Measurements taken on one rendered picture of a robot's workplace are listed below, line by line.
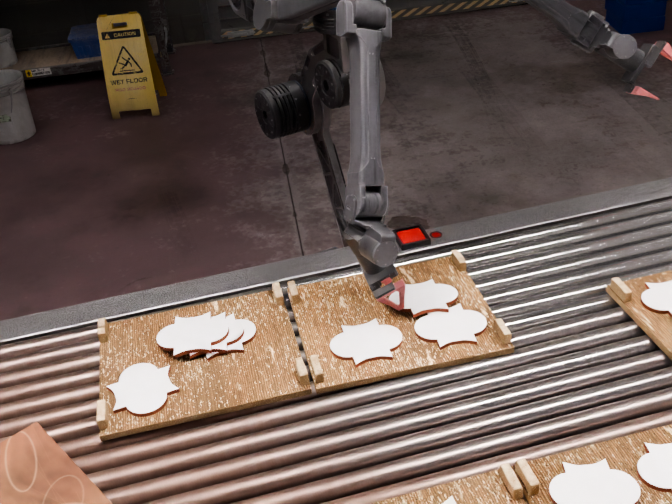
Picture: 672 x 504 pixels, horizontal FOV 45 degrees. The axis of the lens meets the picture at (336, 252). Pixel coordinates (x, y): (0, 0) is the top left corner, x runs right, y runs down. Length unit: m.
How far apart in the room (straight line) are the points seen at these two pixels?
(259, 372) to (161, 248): 2.29
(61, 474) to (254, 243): 2.50
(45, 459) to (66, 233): 2.81
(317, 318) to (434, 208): 2.23
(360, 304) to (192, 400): 0.43
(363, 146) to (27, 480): 0.86
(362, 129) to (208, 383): 0.59
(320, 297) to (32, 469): 0.73
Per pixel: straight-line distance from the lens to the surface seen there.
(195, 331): 1.76
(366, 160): 1.64
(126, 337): 1.84
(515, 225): 2.11
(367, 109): 1.65
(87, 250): 4.03
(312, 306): 1.82
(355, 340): 1.70
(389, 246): 1.61
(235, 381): 1.66
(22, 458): 1.50
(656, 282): 1.92
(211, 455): 1.56
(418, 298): 1.79
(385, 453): 1.52
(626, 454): 1.52
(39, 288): 3.86
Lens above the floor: 2.04
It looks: 34 degrees down
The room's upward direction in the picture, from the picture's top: 5 degrees counter-clockwise
